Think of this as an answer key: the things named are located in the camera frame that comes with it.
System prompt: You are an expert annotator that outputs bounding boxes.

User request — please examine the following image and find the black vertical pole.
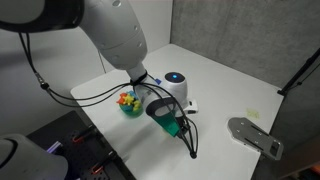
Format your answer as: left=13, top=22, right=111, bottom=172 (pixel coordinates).
left=277, top=48, right=320, bottom=96

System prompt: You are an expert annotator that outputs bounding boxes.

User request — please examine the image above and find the grey metal mounting plate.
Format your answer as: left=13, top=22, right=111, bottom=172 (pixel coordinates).
left=227, top=117, right=284, bottom=161

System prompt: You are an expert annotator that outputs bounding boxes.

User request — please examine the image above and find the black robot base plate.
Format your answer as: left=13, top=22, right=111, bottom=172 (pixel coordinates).
left=28, top=111, right=136, bottom=180

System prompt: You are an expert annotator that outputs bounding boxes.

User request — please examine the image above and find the green bowl of toys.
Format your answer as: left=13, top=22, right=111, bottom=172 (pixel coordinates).
left=117, top=91, right=143, bottom=117

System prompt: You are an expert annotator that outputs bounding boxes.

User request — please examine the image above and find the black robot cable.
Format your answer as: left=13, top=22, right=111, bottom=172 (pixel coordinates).
left=18, top=32, right=200, bottom=160

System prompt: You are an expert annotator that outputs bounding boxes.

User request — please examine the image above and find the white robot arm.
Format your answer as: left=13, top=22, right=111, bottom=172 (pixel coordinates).
left=0, top=0, right=177, bottom=180

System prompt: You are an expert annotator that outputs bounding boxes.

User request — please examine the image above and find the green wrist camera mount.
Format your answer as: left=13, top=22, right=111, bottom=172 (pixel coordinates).
left=156, top=111, right=179, bottom=137

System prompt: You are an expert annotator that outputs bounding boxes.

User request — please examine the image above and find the blue foam cube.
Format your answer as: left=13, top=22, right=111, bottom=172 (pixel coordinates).
left=155, top=79, right=162, bottom=84

